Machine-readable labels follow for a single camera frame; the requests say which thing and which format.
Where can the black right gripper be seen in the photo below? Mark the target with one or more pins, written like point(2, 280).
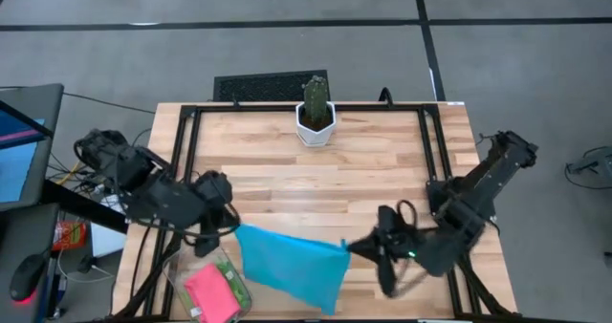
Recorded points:
point(397, 246)

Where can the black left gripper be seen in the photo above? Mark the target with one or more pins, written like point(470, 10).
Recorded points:
point(215, 194)

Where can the bright green microfiber towel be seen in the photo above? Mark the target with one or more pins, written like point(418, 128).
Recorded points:
point(234, 280)

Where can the blue microfiber towel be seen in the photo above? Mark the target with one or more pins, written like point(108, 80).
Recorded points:
point(296, 265)

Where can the pink microfiber towel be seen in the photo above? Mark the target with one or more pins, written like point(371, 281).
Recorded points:
point(212, 294)

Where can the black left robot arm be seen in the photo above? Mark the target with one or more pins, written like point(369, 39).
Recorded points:
point(138, 179)

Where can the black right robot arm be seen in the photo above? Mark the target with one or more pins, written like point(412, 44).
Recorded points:
point(478, 203)

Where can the clear plastic bin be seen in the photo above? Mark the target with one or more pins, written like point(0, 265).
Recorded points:
point(174, 270)

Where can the white hexagonal plant pot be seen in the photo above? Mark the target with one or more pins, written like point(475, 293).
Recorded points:
point(311, 139)

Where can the white box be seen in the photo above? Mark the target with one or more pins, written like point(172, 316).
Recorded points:
point(107, 239)

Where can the black perforated floor mat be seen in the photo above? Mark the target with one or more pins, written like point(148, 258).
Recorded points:
point(263, 86)

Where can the black diagonal beam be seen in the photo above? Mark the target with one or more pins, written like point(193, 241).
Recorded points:
point(81, 203)

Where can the green cactus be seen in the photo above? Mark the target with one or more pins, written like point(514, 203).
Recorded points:
point(315, 98)

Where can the orange snack packet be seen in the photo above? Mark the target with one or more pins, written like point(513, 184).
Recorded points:
point(69, 234)

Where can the dark grey desk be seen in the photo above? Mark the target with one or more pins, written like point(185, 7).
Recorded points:
point(24, 237)

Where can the black computer mouse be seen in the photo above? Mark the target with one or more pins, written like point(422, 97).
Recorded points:
point(26, 277)

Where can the computer monitor with blue screen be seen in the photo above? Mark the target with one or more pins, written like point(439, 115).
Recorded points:
point(24, 146)

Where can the black floor stand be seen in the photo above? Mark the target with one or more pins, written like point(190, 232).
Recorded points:
point(593, 167)

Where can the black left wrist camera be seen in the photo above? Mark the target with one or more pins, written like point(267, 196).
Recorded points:
point(206, 247)

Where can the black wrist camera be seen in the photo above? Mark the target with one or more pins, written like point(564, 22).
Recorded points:
point(206, 247)
point(386, 218)

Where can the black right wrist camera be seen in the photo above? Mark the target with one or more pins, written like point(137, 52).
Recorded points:
point(386, 218)

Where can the black aluminium table frame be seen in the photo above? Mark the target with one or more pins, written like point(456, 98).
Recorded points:
point(268, 108)

